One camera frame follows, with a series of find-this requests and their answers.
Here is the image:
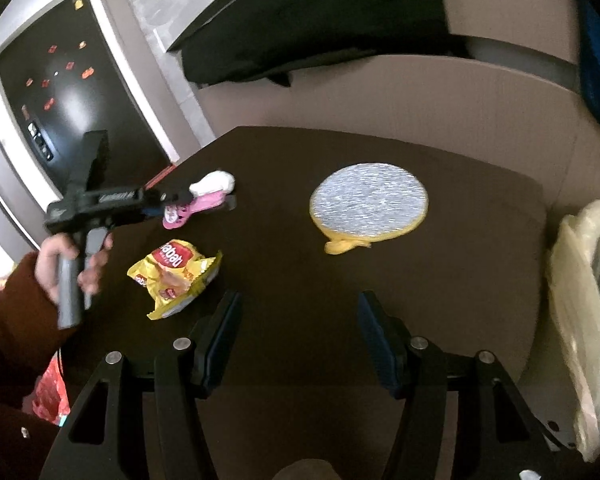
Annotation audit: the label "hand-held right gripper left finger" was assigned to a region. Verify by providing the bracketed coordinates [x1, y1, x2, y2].
[40, 290, 243, 480]

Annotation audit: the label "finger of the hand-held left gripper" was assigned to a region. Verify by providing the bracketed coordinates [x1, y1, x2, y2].
[142, 180, 201, 203]
[141, 200, 181, 220]

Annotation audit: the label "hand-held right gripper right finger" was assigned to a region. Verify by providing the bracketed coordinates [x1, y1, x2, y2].
[357, 290, 581, 480]

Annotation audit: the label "yellow snack wrapper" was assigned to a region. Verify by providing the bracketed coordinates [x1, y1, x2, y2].
[126, 239, 224, 321]

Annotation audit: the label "bin with translucent bag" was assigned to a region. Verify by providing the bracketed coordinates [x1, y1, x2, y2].
[545, 199, 600, 463]

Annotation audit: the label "person's left forearm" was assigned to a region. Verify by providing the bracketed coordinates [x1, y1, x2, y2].
[0, 250, 78, 480]

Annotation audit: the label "person's left hand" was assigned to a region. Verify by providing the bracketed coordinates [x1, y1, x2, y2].
[35, 232, 114, 307]

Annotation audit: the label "black magnet board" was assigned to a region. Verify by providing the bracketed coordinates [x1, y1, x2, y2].
[0, 0, 175, 200]

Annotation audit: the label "group of red magnets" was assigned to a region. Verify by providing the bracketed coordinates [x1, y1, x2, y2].
[22, 0, 95, 112]

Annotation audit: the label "red plastic bag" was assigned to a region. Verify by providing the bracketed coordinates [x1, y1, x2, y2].
[32, 355, 72, 426]

